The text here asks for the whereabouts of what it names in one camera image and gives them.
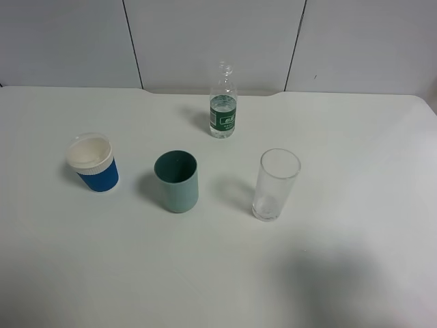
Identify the clear green-label water bottle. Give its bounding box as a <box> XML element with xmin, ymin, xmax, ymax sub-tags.
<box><xmin>210</xmin><ymin>61</ymin><xmax>238</xmax><ymax>139</ymax></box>

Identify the teal green plastic cup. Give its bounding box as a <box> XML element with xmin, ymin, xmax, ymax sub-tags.
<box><xmin>154</xmin><ymin>150</ymin><xmax>199</xmax><ymax>213</ymax></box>

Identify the tall clear drinking glass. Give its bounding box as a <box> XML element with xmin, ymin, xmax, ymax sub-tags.
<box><xmin>252</xmin><ymin>148</ymin><xmax>301</xmax><ymax>221</ymax></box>

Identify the blue white paper cup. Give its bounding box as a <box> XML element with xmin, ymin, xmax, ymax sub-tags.
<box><xmin>66</xmin><ymin>133</ymin><xmax>119</xmax><ymax>193</ymax></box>

